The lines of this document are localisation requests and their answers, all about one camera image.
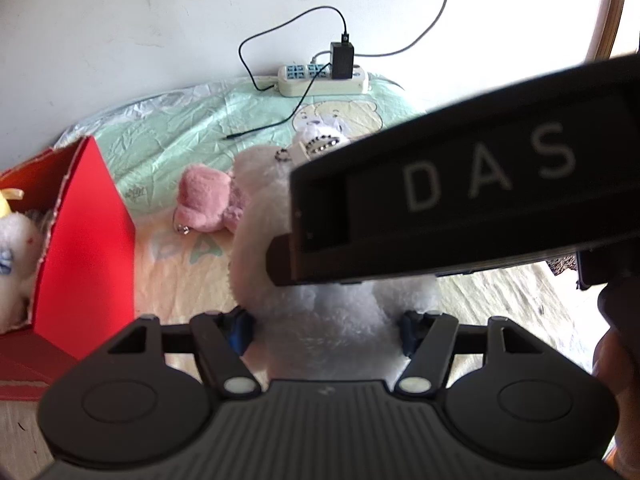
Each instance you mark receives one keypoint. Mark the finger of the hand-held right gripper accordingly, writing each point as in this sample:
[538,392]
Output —
[282,260]

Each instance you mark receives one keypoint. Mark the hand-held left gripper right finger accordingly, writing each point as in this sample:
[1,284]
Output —
[407,330]

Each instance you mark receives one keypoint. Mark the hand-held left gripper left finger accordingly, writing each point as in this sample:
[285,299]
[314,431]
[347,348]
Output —
[242,330]

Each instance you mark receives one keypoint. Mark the large white fluffy plush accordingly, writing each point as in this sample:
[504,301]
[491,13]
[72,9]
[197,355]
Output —
[325,325]

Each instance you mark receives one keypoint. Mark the pink plush bear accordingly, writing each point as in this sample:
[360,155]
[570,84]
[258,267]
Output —
[205,195]

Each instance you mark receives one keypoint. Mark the red cardboard box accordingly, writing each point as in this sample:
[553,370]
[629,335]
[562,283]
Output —
[85,260]

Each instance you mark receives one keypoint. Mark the white bunny plush checkered ears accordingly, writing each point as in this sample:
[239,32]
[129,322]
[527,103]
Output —
[20,260]

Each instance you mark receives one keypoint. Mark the yellow plush bear red shirt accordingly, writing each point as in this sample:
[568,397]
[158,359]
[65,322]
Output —
[4,206]

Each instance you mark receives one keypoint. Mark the person's right hand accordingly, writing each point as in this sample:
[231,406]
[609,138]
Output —
[620,360]

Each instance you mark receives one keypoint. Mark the leopard print cloth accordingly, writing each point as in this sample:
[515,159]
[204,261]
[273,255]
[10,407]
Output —
[562,264]

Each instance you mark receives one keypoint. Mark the small white plush with beads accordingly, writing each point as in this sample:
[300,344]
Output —
[320,132]

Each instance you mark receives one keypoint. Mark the printed green bedsheet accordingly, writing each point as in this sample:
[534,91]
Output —
[200,110]

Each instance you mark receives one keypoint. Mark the white power strip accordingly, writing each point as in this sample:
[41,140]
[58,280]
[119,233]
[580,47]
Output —
[300,89]

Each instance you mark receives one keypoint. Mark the black charger adapter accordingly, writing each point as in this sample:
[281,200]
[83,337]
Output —
[341,62]

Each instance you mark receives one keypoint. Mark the curved wooden frame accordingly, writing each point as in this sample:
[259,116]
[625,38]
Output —
[612,5]

